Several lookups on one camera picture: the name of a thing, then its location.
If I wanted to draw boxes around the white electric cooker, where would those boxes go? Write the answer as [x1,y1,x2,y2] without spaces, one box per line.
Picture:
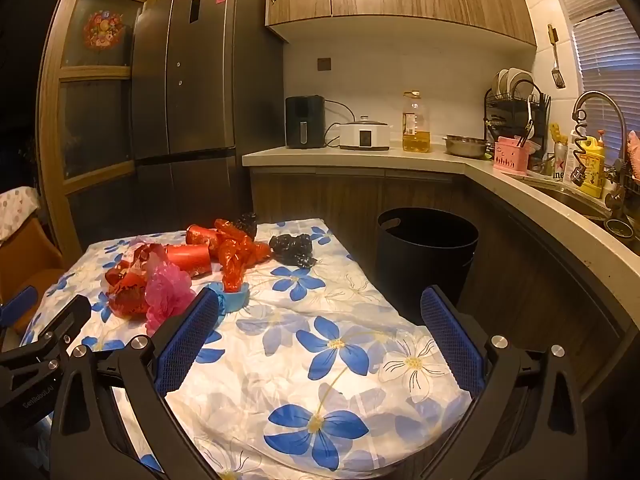
[339,116,392,152]

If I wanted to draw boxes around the blue floral tablecloth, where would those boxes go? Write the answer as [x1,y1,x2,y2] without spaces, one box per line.
[30,217,474,480]

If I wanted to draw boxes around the cooking oil bottle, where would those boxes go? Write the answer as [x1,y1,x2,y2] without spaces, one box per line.
[401,91,432,154]

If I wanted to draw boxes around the steel kitchen faucet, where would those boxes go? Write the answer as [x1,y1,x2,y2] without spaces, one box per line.
[570,91,632,188]

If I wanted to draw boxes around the wire sink caddy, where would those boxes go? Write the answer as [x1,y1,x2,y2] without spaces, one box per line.
[602,160,640,211]

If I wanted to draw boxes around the kitchen counter with wooden cabinets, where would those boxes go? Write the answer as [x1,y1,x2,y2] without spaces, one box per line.
[242,145,640,401]

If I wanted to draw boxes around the red paper door decoration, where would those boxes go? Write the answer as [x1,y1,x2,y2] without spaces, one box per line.
[82,9,125,51]

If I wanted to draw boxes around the red and white plastic bag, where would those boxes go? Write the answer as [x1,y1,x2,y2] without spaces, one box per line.
[104,242,171,319]

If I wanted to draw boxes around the black dish rack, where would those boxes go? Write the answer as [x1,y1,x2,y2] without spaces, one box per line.
[483,67,552,161]

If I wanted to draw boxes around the steel sink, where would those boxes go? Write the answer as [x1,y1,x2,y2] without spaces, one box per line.
[530,180,613,223]

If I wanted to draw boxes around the dark steel refrigerator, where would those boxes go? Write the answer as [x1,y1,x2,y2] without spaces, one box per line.
[131,0,286,231]

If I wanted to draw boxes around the black air fryer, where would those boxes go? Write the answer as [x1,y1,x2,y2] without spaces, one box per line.
[285,95,327,150]

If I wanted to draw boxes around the black trash bin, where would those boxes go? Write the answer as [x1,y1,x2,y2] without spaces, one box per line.
[376,207,480,326]

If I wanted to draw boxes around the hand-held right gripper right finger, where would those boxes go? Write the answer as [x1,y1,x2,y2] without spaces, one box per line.
[420,285,588,480]

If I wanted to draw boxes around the pink cloth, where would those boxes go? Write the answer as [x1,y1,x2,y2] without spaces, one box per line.
[626,130,640,181]

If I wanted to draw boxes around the silver drink can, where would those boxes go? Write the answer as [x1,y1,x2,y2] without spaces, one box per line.
[552,141,571,181]

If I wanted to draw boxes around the yellow detergent bottle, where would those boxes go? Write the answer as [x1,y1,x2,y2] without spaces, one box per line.
[577,129,607,198]

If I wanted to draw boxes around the pink plastic bag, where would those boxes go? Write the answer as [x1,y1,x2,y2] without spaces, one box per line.
[145,262,196,336]

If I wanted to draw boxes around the wooden glass door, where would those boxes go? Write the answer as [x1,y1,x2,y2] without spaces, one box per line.
[37,0,176,261]

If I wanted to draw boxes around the small steel bowl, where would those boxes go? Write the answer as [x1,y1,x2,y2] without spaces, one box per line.
[605,217,636,239]

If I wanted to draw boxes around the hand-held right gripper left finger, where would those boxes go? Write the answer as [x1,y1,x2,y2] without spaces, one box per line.
[50,286,221,480]

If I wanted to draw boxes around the black power cable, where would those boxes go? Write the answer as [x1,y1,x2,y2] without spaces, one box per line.
[324,100,362,147]

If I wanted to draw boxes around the white soap bottle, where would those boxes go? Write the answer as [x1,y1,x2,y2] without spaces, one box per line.
[562,130,583,186]

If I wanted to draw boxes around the pink utensil holder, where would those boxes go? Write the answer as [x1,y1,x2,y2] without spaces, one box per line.
[493,136,532,176]

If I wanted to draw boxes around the window blinds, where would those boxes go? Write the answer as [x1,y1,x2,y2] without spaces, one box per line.
[547,0,640,161]

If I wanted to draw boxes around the white patterned cloth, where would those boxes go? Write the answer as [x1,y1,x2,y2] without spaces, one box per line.
[0,186,40,246]

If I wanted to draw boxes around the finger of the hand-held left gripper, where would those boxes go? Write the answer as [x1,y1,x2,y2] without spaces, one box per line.
[19,294,92,361]
[0,285,39,329]

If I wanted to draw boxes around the steel mixing bowl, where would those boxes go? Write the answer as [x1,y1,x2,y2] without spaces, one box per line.
[442,134,493,157]

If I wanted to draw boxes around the blue glove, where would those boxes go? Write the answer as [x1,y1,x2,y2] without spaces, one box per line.
[207,282,250,314]

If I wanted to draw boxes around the hanging slotted spatula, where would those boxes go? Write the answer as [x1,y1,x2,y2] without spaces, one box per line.
[546,24,567,90]

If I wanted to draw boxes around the orange chair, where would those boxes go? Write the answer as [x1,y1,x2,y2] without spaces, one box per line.
[0,217,66,336]

